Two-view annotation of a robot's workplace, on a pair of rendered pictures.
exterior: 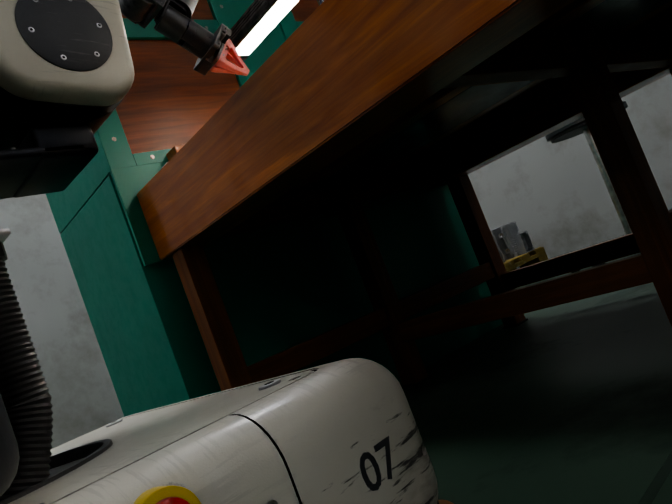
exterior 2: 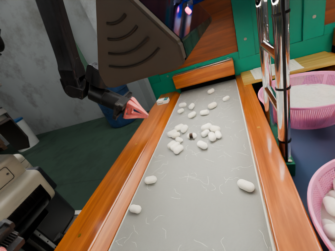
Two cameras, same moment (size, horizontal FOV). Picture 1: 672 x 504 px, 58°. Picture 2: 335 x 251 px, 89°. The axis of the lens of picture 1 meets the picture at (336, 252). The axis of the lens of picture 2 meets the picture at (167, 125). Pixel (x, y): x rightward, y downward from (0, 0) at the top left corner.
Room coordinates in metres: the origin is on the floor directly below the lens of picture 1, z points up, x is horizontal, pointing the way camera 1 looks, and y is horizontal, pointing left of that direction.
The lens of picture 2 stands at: (1.10, -0.47, 1.07)
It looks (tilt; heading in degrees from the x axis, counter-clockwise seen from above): 27 degrees down; 66
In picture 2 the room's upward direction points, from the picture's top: 22 degrees counter-clockwise
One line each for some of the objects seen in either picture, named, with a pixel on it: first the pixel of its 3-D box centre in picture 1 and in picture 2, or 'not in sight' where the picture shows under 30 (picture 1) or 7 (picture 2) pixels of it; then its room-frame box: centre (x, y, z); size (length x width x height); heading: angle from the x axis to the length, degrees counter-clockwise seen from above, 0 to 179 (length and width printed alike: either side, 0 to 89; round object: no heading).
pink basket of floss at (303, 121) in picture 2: not in sight; (304, 100); (1.71, -0.23, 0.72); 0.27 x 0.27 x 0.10
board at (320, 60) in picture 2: not in sight; (284, 68); (1.87, -0.09, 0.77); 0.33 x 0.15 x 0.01; 131
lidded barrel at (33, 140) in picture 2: not in sight; (19, 135); (-0.11, 4.06, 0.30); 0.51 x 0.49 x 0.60; 135
